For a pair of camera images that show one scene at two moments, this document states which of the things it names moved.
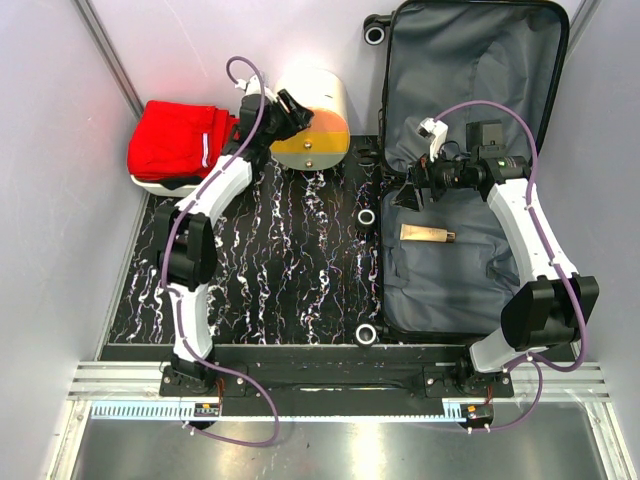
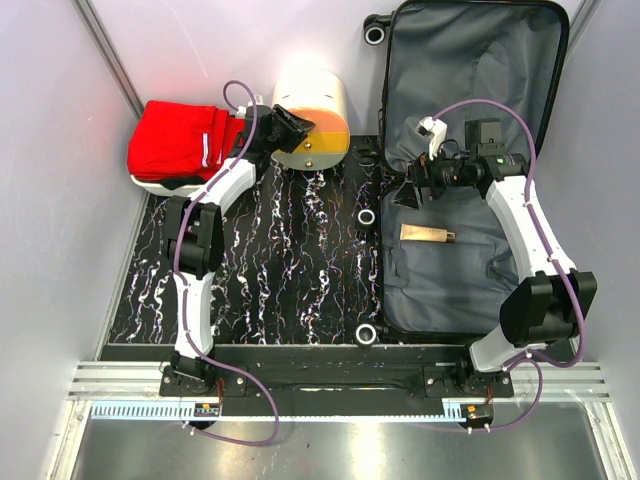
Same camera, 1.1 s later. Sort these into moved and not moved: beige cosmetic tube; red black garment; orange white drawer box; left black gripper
Moved: left black gripper
Not moved: red black garment; orange white drawer box; beige cosmetic tube
